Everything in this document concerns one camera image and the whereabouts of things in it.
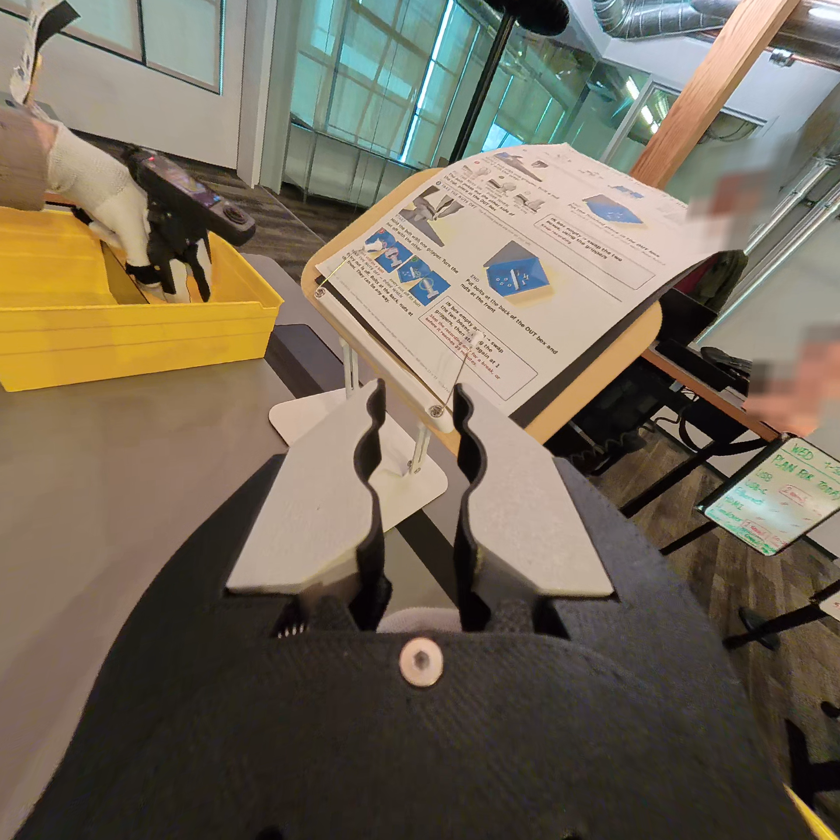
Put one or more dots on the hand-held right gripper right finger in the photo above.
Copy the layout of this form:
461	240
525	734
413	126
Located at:
538	525

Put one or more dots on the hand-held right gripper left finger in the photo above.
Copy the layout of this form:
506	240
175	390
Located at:
309	525

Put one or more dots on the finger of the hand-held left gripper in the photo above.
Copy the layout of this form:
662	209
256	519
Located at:
201	272
175	280

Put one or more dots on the person's left forearm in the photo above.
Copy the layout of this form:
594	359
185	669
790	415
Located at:
24	158

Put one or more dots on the person's left hand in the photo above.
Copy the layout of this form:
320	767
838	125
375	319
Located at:
99	190

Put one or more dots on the wooden document stand white base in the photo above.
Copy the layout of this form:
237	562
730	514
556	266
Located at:
394	473

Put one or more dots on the black office chair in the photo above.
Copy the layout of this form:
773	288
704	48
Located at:
630	420

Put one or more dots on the black backing board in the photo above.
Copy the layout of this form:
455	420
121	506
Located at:
591	361

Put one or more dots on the background wooden desk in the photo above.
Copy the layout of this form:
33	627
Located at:
715	407

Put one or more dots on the printed instruction sheet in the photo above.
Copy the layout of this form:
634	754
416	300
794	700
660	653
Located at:
525	263

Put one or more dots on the black laptop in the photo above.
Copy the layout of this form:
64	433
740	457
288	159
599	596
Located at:
702	302

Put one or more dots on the black floor lamp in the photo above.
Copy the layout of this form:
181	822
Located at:
505	66

